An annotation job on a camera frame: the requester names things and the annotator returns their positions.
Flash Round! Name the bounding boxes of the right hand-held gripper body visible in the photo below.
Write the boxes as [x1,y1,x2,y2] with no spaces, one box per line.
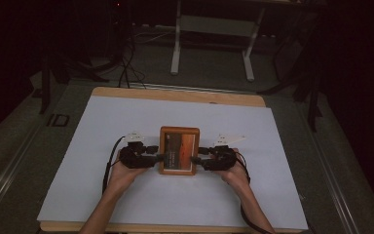
[203,133,246,173]

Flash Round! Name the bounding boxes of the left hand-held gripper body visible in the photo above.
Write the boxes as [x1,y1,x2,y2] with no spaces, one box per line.
[119,131,158,170]

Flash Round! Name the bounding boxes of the wooden picture frame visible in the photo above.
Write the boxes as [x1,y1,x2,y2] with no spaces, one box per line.
[158,125,201,176]

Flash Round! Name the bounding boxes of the person's right hand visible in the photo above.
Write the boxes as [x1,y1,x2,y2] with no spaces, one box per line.
[213,148,251,193]

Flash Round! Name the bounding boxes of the person's left hand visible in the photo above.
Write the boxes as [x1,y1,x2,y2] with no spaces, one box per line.
[108,157,150,197]

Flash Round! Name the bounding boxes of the white table sheet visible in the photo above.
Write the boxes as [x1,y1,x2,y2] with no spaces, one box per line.
[36,95,309,231]

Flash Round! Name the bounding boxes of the wooden table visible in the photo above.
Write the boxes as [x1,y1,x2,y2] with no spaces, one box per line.
[38,86,307,234]

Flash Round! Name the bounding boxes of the black floor socket plate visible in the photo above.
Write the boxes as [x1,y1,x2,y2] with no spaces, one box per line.
[46,113,71,128]

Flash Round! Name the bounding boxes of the black metal stand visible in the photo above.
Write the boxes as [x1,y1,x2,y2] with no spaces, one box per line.
[256,13,325,134]
[38,48,111,115]

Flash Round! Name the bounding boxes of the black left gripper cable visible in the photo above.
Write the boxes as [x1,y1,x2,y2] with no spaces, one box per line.
[101,136,127,195]

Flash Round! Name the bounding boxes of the black floor cables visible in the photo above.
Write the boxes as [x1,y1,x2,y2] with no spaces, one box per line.
[118,30,148,90]

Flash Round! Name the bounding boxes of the white metal desk frame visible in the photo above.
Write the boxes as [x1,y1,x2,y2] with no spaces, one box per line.
[169,0,268,83]

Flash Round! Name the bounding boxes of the white floor cable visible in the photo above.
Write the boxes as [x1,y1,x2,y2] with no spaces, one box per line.
[131,29,177,46]

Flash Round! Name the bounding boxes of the metal floor rail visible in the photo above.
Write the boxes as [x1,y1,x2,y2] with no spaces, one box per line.
[295,97,360,234]
[0,125,44,225]

